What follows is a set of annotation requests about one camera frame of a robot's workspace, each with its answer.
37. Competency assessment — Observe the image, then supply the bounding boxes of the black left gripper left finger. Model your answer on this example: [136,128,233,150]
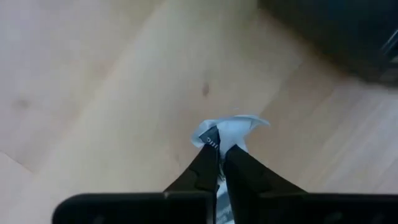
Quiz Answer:
[52,143,221,224]

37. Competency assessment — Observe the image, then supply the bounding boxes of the large white blue-print packet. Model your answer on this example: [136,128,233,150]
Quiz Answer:
[190,114,271,224]

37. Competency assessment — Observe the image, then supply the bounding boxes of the black plastic basket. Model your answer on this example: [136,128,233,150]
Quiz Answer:
[257,0,398,85]

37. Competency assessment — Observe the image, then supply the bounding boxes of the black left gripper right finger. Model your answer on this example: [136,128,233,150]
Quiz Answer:
[223,144,398,224]

